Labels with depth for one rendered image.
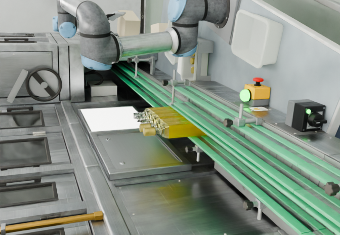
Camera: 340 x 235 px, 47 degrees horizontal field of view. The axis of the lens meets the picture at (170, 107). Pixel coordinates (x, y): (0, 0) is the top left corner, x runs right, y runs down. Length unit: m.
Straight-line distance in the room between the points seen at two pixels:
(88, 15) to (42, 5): 3.76
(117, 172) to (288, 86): 0.70
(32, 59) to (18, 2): 2.75
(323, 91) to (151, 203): 0.67
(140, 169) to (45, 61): 1.22
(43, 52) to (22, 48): 0.12
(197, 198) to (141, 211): 0.22
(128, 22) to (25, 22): 3.38
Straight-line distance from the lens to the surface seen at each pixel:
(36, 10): 5.24
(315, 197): 1.07
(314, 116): 1.22
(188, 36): 1.70
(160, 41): 1.64
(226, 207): 1.40
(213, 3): 1.72
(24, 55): 2.52
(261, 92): 1.46
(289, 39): 1.40
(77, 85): 2.56
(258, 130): 1.26
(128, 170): 1.53
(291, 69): 1.39
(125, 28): 1.96
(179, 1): 1.67
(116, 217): 1.25
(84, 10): 1.52
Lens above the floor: 1.60
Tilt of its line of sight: 20 degrees down
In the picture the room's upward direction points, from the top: 93 degrees counter-clockwise
